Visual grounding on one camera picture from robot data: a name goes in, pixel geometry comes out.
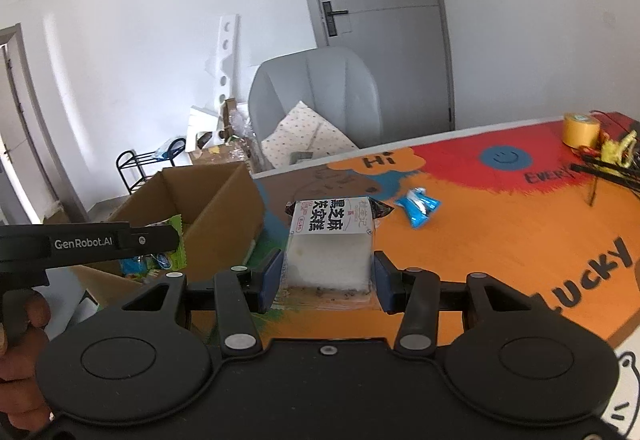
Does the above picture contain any white box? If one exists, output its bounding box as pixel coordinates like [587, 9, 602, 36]
[186, 105, 222, 152]

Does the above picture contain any grey side door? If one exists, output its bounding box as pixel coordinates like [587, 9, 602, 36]
[0, 22, 89, 224]

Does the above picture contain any person's left hand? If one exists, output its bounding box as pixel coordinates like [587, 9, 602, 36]
[0, 294, 52, 432]

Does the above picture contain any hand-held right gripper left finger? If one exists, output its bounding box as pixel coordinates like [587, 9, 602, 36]
[121, 248, 287, 363]

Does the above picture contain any yellow tape roll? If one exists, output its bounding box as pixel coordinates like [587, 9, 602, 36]
[561, 112, 601, 149]

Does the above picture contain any green snack packet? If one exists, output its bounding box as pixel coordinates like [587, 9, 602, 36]
[159, 214, 188, 272]

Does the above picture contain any black wire shoe rack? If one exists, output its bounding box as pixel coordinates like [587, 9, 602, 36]
[116, 138, 184, 196]

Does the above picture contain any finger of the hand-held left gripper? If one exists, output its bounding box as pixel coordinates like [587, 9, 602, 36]
[128, 225, 180, 256]

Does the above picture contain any white dotted cushion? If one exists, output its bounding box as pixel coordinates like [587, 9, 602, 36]
[261, 100, 361, 170]

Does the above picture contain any grey chair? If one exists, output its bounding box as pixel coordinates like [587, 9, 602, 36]
[248, 46, 383, 172]

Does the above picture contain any white cake packet black print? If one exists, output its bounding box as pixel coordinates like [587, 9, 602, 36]
[271, 195, 392, 312]

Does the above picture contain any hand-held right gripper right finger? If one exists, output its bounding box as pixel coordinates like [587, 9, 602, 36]
[371, 250, 544, 358]

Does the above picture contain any white foam board with holes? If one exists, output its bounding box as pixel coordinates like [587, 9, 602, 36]
[206, 14, 241, 142]

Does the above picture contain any clear plastic bag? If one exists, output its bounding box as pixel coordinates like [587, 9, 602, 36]
[222, 97, 262, 172]

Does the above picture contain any black door handle lock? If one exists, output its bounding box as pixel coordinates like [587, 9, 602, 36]
[322, 1, 350, 38]

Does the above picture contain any colourful printed table mat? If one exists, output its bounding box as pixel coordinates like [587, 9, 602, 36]
[187, 112, 640, 436]

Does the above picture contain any yellow-green toy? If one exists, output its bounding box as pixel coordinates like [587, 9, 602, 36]
[599, 129, 639, 167]

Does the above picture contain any small blue snack packet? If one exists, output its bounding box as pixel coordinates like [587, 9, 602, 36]
[394, 187, 444, 229]

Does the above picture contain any brown cardboard box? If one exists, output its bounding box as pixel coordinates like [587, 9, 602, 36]
[69, 163, 267, 308]

